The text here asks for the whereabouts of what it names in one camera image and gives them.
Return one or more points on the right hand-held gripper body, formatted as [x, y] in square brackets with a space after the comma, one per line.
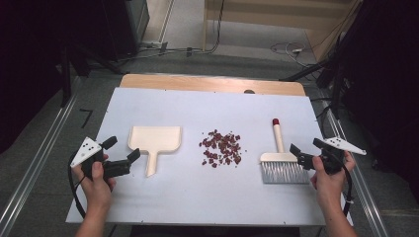
[342, 144]

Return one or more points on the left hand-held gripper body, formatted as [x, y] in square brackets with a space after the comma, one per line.
[86, 151]

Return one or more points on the cream brush with red cap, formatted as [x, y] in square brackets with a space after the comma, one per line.
[283, 171]

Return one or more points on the cream plastic dustpan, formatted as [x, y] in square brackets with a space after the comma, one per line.
[154, 138]

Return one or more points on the pile of red scraps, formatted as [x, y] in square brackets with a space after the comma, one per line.
[222, 148]

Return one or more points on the person's left hand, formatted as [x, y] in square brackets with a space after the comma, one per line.
[96, 191]

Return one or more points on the person's right hand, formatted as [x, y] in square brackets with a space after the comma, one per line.
[329, 187]

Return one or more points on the black stand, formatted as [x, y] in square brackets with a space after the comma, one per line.
[336, 89]
[66, 75]

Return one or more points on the dark curtain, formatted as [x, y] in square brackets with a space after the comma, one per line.
[388, 82]

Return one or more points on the white table board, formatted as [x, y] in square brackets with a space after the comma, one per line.
[204, 108]

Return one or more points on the black cabinet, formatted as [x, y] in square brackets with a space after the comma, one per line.
[128, 26]

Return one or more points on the light wooden furniture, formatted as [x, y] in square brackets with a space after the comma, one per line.
[280, 10]

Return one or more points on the metal floor rail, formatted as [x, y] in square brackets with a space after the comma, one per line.
[362, 197]
[39, 158]

